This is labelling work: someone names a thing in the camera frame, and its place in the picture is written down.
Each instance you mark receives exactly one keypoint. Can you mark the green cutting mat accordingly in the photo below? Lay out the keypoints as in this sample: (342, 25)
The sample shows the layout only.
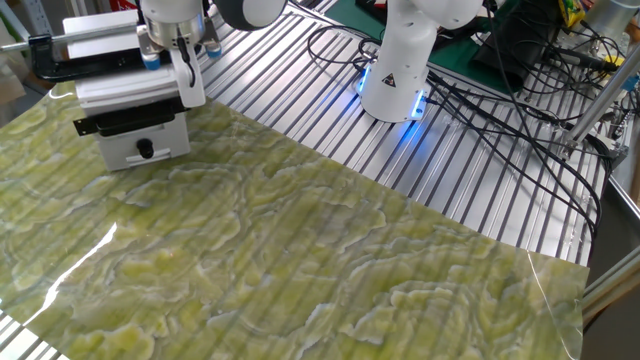
(465, 65)

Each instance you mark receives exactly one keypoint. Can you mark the white drawer with black knob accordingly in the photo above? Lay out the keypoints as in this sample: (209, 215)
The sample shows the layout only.
(165, 140)

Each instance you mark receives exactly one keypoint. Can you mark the black cylindrical plug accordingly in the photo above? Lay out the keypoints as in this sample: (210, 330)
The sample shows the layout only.
(580, 59)

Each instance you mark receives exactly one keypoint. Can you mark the aluminium table edge rail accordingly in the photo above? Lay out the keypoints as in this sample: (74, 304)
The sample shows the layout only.
(615, 285)

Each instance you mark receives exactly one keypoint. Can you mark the silver sensor box blue cap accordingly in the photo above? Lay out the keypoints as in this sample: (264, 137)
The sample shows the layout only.
(212, 40)
(147, 47)

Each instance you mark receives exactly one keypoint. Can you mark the black C-clamp with steel screw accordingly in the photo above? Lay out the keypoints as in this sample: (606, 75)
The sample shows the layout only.
(75, 67)

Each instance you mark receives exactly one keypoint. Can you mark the slanted aluminium frame post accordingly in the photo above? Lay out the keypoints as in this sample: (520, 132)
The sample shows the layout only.
(600, 102)

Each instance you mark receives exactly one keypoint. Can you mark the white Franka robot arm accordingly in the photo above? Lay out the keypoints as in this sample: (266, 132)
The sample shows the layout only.
(400, 60)

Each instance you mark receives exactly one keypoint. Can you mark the black fabric bag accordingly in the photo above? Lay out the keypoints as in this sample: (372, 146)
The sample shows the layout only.
(520, 40)

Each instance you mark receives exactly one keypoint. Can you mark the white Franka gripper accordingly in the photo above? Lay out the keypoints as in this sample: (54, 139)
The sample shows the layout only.
(192, 97)

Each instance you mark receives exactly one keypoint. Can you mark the green marble pattern mat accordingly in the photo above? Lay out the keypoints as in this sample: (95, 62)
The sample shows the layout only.
(300, 250)

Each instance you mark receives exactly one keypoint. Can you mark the white plastic drawer cabinet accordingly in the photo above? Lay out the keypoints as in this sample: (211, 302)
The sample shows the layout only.
(107, 44)

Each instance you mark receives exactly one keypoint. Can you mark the yellow snack packet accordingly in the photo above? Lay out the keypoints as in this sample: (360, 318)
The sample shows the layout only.
(572, 10)

